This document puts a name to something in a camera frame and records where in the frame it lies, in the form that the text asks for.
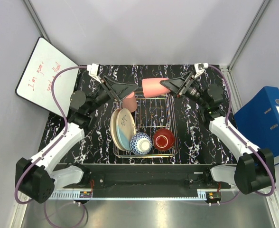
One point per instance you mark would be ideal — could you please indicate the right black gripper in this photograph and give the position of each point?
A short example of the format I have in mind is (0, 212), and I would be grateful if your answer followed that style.
(175, 85)

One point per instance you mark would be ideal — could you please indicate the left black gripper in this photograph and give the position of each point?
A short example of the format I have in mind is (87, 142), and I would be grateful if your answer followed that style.
(120, 90)

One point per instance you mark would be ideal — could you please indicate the light pink plastic cup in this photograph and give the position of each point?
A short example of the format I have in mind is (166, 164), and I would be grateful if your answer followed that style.
(130, 102)

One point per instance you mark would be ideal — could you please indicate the salmon pink plastic cup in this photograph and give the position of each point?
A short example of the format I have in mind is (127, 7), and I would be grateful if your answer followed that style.
(153, 88)

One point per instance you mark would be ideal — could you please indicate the metal wire dish rack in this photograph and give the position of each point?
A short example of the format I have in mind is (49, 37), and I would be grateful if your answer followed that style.
(151, 115)

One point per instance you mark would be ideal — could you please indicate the cream and blue plate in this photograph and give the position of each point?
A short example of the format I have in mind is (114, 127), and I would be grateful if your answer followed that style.
(125, 128)

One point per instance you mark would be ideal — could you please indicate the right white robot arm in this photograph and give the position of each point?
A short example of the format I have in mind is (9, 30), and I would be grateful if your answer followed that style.
(254, 170)

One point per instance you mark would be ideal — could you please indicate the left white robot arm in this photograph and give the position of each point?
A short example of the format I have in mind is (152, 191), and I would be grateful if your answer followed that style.
(36, 177)

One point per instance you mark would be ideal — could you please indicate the pink rimmed ceramic plate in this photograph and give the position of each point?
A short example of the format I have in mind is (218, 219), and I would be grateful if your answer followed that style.
(113, 130)

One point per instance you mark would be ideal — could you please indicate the red lacquer bowl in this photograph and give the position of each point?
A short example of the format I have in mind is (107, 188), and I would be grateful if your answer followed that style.
(163, 139)

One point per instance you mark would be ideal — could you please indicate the blue white patterned bowl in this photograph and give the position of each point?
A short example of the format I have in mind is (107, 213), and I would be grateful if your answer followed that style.
(141, 144)

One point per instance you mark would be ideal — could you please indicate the white dry erase board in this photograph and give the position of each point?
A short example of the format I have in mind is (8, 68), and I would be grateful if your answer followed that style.
(36, 81)

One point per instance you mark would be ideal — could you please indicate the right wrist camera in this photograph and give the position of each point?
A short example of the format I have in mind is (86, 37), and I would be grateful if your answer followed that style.
(200, 68)

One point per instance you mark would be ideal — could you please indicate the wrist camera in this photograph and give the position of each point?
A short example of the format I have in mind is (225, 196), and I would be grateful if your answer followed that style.
(200, 68)
(93, 70)

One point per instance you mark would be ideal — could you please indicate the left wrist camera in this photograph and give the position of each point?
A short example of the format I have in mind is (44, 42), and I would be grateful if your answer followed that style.
(93, 70)

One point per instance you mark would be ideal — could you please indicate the blue ring binder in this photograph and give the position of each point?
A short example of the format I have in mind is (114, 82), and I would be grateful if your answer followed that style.
(258, 120)

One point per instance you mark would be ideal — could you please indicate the white slotted cable duct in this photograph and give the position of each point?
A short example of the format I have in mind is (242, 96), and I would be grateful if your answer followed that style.
(71, 195)

